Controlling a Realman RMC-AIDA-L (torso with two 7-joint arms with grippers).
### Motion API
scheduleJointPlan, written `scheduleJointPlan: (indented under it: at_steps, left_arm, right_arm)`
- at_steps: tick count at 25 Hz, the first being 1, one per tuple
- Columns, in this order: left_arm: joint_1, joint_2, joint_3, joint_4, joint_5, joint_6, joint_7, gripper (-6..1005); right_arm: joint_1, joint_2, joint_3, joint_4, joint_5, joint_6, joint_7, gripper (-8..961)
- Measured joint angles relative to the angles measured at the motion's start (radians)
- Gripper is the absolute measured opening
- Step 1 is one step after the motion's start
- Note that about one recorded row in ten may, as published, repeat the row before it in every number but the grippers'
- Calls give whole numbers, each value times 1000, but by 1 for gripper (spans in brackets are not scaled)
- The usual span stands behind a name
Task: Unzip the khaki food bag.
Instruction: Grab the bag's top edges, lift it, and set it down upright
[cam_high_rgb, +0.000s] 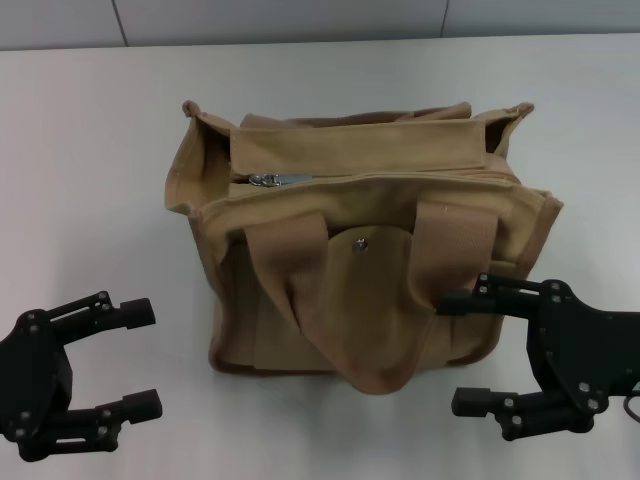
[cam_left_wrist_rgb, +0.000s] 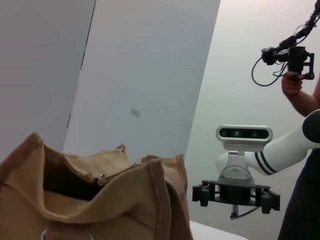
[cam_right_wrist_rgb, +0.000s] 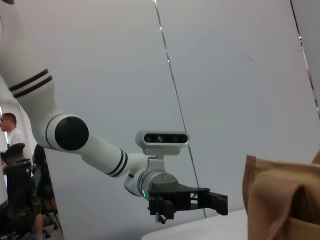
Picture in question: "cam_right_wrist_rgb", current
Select khaki canvas food bag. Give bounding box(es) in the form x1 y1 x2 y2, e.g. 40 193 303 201
241 149 320 240

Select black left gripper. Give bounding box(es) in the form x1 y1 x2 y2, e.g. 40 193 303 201
147 181 229 220

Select standing person white shirt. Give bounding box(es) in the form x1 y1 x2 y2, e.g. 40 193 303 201
0 112 28 176

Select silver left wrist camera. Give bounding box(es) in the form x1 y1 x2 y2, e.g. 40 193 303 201
135 129 191 176

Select seated person camouflage shorts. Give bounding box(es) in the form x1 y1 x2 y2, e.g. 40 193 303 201
31 143 55 238

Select left gripper cable connector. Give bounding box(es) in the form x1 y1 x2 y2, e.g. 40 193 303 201
154 212 167 225

